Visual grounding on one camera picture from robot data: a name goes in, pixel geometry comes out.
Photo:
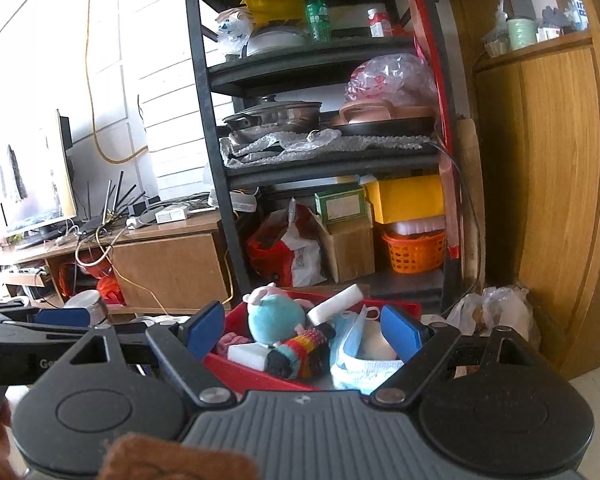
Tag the long red strip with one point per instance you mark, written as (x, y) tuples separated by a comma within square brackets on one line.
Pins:
[(442, 110)]

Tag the white bowl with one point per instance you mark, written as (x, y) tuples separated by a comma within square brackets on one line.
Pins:
[(275, 42)]

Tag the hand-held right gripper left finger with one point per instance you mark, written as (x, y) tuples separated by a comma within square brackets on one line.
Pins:
[(205, 330)]

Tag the yellow bag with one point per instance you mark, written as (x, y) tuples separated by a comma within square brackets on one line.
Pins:
[(275, 10)]

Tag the striped knitted sock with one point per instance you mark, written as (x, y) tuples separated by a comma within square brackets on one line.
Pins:
[(302, 352)]

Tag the pink clay pot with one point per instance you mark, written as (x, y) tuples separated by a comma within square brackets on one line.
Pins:
[(365, 110)]

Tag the white printed plastic bag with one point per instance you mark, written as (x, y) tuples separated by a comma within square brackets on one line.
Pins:
[(232, 27)]

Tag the red and white plastic bag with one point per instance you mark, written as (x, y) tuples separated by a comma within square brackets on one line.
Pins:
[(300, 260)]

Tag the pink cloth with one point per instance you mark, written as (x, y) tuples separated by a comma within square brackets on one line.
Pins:
[(227, 344)]

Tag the steel pot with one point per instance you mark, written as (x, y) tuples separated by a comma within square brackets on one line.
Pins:
[(280, 112)]

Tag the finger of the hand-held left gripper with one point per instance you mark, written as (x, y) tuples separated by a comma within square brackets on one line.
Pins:
[(55, 332), (60, 317)]

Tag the green plastic bottle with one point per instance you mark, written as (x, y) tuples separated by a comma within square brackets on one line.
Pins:
[(317, 15)]

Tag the green box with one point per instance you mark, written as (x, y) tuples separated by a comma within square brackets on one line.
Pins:
[(340, 207)]

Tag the small white sponge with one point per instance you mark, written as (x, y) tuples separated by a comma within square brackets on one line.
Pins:
[(245, 355)]

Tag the pink plastic bag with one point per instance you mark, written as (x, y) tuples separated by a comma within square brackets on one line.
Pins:
[(390, 77)]

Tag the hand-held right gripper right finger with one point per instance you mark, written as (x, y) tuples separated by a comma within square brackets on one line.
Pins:
[(402, 332)]

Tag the white power adapter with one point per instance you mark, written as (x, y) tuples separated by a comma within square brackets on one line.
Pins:
[(172, 215)]

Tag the orange plastic basket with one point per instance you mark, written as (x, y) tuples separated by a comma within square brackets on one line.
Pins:
[(415, 255)]

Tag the large white sponge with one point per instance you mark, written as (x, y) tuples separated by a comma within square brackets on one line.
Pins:
[(335, 305)]

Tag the wooden wardrobe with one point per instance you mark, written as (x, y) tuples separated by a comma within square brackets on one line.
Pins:
[(555, 185)]

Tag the red and white carton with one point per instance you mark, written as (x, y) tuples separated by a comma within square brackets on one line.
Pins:
[(377, 22)]

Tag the black router with antennas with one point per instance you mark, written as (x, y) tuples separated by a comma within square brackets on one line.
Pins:
[(100, 221)]

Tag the bubble wrap sheet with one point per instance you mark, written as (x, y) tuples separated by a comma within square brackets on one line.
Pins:
[(260, 147)]

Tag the brown cardboard box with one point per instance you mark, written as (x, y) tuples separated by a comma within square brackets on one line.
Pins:
[(350, 255)]

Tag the teal plush toy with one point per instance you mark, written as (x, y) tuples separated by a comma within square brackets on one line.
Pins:
[(275, 315)]

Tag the clear plastic bags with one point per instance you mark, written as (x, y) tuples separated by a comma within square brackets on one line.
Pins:
[(500, 310)]

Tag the yellow box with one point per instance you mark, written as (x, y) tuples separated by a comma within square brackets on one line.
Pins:
[(410, 197)]

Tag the blue face mask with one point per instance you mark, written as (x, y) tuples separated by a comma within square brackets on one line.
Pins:
[(350, 370)]

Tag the flat screen TV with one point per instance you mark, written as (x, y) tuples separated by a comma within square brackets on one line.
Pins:
[(35, 185)]

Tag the black pan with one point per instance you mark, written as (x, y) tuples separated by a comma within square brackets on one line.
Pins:
[(390, 126)]

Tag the red cardboard box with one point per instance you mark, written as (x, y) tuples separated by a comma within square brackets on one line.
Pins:
[(250, 372)]

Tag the black shelf rack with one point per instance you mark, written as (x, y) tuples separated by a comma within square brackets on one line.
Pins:
[(205, 110)]

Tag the steel container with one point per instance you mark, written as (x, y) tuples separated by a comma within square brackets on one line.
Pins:
[(87, 307)]

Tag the leaning cardboard sheet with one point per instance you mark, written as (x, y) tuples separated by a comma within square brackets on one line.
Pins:
[(467, 160)]

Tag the white plastic container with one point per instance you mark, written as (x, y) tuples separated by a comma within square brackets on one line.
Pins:
[(415, 227)]

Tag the mint green cup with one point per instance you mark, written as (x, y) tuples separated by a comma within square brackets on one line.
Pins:
[(522, 35)]

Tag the wooden TV cabinet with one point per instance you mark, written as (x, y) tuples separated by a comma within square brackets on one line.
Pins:
[(170, 265)]

